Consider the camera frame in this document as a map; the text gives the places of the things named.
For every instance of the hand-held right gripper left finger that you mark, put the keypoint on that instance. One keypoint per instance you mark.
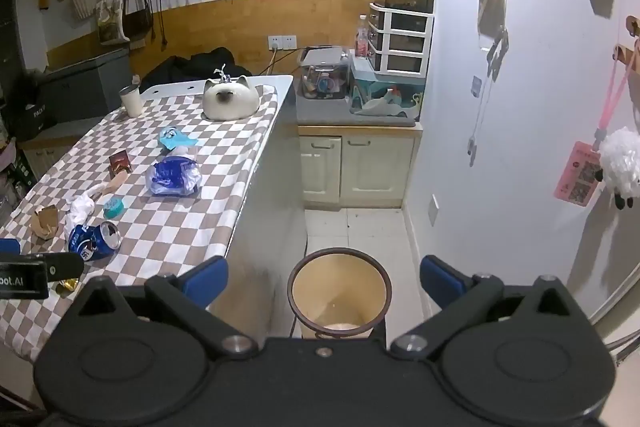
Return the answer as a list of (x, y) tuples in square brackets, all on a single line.
[(206, 281)]

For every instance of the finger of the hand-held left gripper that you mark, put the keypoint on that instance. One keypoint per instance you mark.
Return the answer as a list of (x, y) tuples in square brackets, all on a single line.
[(62, 265), (9, 247)]

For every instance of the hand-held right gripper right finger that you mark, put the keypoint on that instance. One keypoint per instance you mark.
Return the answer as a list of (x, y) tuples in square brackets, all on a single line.
[(439, 279)]

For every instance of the gold foil wrapper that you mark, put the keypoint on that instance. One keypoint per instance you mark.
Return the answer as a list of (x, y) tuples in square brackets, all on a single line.
[(67, 285)]

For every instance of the white plastic bag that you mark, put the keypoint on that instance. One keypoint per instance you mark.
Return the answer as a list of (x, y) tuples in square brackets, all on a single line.
[(80, 212)]

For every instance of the brown-rimmed trash bin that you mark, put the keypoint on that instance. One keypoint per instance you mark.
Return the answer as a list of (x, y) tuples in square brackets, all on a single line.
[(340, 287)]

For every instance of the blue plastic package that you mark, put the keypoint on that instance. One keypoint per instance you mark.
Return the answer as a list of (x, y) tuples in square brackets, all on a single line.
[(175, 174)]

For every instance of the crushed blue can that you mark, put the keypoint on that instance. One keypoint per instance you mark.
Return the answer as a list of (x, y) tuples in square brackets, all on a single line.
[(92, 242)]

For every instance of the brown paper scrap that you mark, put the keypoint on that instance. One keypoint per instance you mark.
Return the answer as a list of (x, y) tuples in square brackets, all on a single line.
[(45, 222)]

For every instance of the brown checkered tablecloth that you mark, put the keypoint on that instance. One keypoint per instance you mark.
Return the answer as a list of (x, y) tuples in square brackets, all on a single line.
[(190, 217)]

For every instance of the teal round lid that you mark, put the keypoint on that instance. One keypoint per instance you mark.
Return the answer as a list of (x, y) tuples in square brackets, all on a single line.
[(114, 207)]

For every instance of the white table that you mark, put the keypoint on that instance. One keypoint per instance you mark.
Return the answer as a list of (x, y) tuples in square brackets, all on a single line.
[(272, 187)]

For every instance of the small brown card packet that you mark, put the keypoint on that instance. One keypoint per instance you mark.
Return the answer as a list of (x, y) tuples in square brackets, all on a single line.
[(120, 162)]

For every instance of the cream cabinet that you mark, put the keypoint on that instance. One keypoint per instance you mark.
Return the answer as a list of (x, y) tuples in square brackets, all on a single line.
[(370, 167)]

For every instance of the light blue wrapper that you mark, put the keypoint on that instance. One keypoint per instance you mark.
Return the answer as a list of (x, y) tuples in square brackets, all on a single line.
[(175, 139)]

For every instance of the grey storage box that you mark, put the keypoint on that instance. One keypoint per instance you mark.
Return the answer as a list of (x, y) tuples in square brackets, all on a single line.
[(85, 87)]

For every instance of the white cup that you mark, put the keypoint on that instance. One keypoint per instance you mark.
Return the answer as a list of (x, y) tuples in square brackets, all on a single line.
[(132, 102)]

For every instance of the white cat-shaped water fountain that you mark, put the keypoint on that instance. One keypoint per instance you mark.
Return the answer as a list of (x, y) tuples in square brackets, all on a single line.
[(230, 99)]

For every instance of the black clothing heap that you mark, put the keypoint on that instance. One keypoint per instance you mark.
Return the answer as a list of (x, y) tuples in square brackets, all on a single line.
[(200, 67)]

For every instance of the white fluffy sheep toy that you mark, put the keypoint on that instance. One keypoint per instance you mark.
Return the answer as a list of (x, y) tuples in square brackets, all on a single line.
[(620, 162)]

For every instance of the teal plastic box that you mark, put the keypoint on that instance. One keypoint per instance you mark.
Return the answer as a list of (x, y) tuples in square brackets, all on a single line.
[(362, 74)]

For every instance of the clear storage container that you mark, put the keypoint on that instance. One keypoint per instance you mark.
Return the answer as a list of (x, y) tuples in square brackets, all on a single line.
[(322, 79)]

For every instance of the white drawer unit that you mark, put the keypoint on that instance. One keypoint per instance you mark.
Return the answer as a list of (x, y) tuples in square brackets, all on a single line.
[(402, 37)]

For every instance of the mesh tote bag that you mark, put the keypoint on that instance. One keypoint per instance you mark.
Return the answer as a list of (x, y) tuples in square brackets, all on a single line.
[(110, 19)]

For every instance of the red-labelled plastic bottle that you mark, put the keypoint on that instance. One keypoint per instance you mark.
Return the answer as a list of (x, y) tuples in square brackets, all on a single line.
[(361, 38)]

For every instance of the white single wall socket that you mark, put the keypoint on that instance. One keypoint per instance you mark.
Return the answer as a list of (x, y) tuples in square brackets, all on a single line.
[(434, 210)]

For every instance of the white double wall socket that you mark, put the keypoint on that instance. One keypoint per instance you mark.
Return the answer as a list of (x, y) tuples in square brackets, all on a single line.
[(281, 42)]

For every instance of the wooden wall hook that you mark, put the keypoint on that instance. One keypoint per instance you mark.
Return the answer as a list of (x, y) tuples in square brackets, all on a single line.
[(624, 54)]

